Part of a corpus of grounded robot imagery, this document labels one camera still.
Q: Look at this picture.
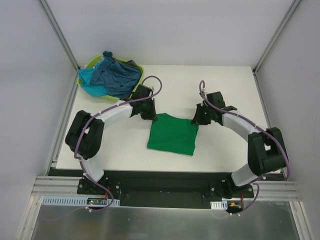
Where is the left aluminium frame post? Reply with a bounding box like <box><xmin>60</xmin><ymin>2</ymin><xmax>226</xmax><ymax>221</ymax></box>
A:
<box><xmin>37</xmin><ymin>0</ymin><xmax>81</xmax><ymax>71</ymax></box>

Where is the left white slotted cable duct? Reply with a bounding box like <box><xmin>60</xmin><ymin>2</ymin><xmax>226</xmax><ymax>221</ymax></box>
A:
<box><xmin>42</xmin><ymin>196</ymin><xmax>121</xmax><ymax>208</ymax></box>

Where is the white slotted cable duct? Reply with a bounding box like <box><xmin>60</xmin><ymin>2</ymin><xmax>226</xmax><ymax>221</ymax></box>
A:
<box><xmin>42</xmin><ymin>196</ymin><xmax>121</xmax><ymax>208</ymax></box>
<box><xmin>210</xmin><ymin>200</ymin><xmax>228</xmax><ymax>210</ymax></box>

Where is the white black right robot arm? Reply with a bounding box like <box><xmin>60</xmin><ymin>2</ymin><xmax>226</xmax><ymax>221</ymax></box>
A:
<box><xmin>191</xmin><ymin>90</ymin><xmax>289</xmax><ymax>198</ymax></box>

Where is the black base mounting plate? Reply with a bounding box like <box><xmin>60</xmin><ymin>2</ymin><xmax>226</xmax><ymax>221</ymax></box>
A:
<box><xmin>47</xmin><ymin>167</ymin><xmax>287</xmax><ymax>208</ymax></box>

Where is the green t shirt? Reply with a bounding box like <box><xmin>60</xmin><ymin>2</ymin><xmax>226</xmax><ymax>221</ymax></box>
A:
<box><xmin>147</xmin><ymin>113</ymin><xmax>199</xmax><ymax>156</ymax></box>

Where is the right white slotted cable duct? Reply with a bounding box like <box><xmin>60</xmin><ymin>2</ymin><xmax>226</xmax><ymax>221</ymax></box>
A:
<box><xmin>210</xmin><ymin>200</ymin><xmax>228</xmax><ymax>210</ymax></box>

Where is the aluminium frame post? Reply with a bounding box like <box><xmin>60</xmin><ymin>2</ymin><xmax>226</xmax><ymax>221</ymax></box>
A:
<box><xmin>37</xmin><ymin>0</ymin><xmax>81</xmax><ymax>71</ymax></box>
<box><xmin>252</xmin><ymin>0</ymin><xmax>303</xmax><ymax>76</ymax></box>

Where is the teal t shirt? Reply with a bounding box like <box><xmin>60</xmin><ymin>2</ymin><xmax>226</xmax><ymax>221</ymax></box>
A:
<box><xmin>78</xmin><ymin>67</ymin><xmax>107</xmax><ymax>98</ymax></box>

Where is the grey t shirt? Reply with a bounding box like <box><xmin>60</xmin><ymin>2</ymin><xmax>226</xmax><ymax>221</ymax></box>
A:
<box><xmin>124</xmin><ymin>60</ymin><xmax>139</xmax><ymax>70</ymax></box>

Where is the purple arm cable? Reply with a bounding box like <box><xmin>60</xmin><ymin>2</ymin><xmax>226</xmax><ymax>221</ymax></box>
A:
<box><xmin>74</xmin><ymin>76</ymin><xmax>165</xmax><ymax>213</ymax></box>
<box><xmin>198</xmin><ymin>80</ymin><xmax>293</xmax><ymax>221</ymax></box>

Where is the right aluminium frame post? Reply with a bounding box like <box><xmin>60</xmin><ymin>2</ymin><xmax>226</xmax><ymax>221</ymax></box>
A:
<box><xmin>252</xmin><ymin>0</ymin><xmax>303</xmax><ymax>76</ymax></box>

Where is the dark blue t shirt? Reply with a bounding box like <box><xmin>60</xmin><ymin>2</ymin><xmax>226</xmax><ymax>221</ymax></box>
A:
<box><xmin>91</xmin><ymin>51</ymin><xmax>142</xmax><ymax>98</ymax></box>

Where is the lime green plastic basin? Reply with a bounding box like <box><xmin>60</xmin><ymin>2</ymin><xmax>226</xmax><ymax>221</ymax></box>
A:
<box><xmin>78</xmin><ymin>56</ymin><xmax>144</xmax><ymax>99</ymax></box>

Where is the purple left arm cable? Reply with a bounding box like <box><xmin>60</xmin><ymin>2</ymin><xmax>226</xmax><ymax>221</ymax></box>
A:
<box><xmin>74</xmin><ymin>76</ymin><xmax>165</xmax><ymax>213</ymax></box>

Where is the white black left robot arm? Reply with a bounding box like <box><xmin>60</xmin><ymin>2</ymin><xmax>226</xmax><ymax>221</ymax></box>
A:
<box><xmin>65</xmin><ymin>84</ymin><xmax>157</xmax><ymax>195</ymax></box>

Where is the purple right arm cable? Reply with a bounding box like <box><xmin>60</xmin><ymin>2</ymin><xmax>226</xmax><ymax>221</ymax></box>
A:
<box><xmin>198</xmin><ymin>80</ymin><xmax>293</xmax><ymax>221</ymax></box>

